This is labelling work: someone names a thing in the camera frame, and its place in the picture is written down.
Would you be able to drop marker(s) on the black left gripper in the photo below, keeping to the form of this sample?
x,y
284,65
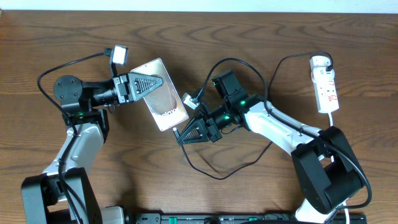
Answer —
x,y
122,89

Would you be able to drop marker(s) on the silver smartphone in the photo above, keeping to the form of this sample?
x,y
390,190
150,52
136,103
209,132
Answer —
x,y
164,103

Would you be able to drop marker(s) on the white power strip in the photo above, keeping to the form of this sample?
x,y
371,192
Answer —
x,y
324,84

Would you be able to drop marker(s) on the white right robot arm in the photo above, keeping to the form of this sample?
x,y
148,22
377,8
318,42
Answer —
x,y
327,169

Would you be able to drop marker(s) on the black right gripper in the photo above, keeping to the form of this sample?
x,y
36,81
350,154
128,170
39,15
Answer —
x,y
206,127

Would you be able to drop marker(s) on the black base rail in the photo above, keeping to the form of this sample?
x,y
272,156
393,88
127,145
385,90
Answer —
x,y
231,218

